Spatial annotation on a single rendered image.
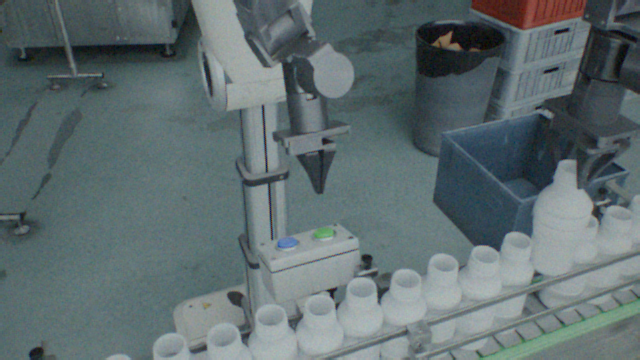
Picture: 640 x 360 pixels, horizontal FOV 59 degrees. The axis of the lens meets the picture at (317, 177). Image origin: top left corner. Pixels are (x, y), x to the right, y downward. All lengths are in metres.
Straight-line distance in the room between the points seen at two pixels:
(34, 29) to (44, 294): 2.47
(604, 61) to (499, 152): 0.96
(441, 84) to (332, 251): 2.15
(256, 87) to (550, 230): 0.63
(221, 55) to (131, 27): 3.27
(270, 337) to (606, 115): 0.47
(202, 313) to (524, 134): 1.14
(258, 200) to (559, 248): 0.74
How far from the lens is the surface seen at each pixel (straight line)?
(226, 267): 2.45
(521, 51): 3.14
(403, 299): 0.74
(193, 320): 1.92
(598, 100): 0.73
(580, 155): 0.74
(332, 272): 0.85
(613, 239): 0.94
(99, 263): 2.61
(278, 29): 0.77
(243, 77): 1.14
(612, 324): 1.04
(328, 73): 0.72
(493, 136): 1.59
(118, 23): 4.40
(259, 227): 1.40
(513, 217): 1.32
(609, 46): 0.70
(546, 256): 0.85
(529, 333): 0.94
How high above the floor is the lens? 1.68
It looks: 35 degrees down
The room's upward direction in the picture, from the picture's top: straight up
